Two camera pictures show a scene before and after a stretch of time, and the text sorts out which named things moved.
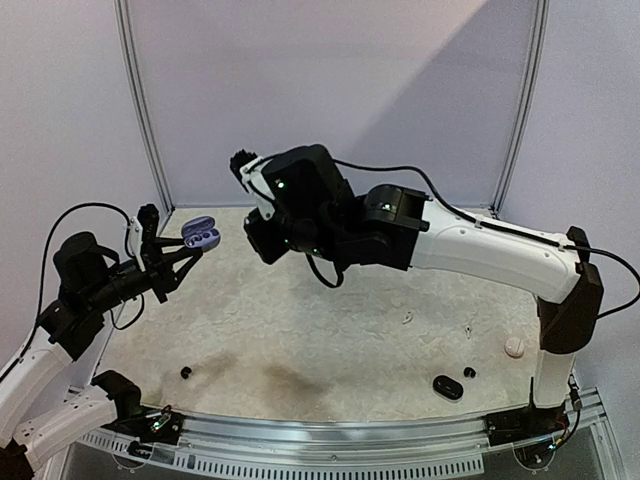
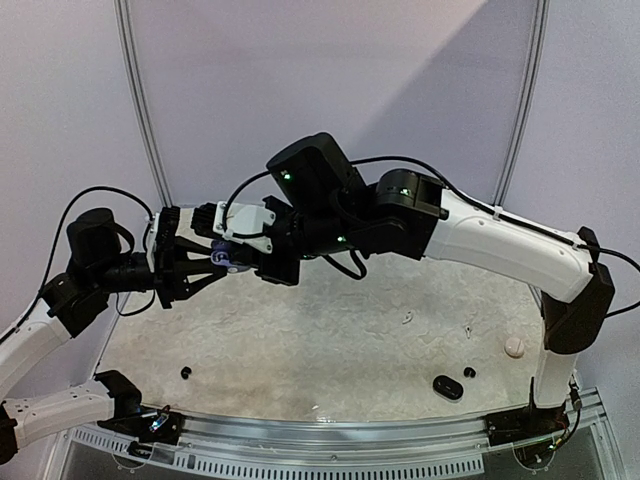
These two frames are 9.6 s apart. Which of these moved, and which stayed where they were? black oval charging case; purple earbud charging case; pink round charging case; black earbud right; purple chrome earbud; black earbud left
Moved: purple chrome earbud; purple earbud charging case
Stayed: black oval charging case; black earbud right; pink round charging case; black earbud left
